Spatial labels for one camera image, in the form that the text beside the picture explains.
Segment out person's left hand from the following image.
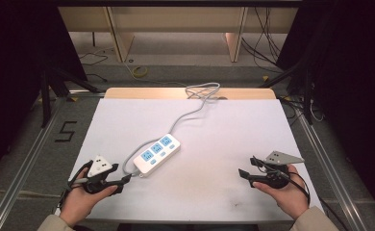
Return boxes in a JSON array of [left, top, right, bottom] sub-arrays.
[[59, 167, 119, 228]]

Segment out person's right hand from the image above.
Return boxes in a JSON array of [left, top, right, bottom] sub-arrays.
[[252, 164, 310, 221]]

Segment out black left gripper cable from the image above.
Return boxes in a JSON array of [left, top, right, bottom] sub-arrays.
[[58, 160, 94, 210]]

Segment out grey power strip cable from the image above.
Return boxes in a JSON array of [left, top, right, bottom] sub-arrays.
[[121, 82, 222, 178]]

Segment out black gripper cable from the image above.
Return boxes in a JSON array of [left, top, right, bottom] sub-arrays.
[[58, 160, 94, 210], [253, 155, 312, 206]]

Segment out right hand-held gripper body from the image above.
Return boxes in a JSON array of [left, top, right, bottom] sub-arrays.
[[252, 150, 306, 190]]

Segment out black metal stand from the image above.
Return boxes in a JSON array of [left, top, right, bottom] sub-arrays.
[[38, 65, 103, 129], [258, 56, 315, 126]]

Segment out yellow tape roll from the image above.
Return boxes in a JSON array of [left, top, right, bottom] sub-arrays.
[[131, 65, 149, 79]]

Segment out thin black floor cable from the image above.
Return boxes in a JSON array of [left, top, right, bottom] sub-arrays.
[[78, 52, 110, 84]]

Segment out beige wooden shelf unit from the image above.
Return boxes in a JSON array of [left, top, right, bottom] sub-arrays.
[[58, 6, 299, 64]]

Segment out white power strip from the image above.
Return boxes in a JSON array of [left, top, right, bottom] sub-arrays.
[[133, 133, 182, 178]]

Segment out black and white floor cables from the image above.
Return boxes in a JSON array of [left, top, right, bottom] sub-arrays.
[[279, 95, 325, 127]]

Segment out bundle of black cables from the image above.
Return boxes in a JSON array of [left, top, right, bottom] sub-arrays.
[[240, 7, 286, 74]]

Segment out aluminium floor rail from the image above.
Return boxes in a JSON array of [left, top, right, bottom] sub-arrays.
[[0, 95, 66, 231], [294, 110, 371, 231]]

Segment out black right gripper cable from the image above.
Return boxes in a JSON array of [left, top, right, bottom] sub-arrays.
[[253, 155, 312, 206]]

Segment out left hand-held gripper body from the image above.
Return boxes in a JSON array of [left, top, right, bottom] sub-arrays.
[[83, 155, 115, 195]]

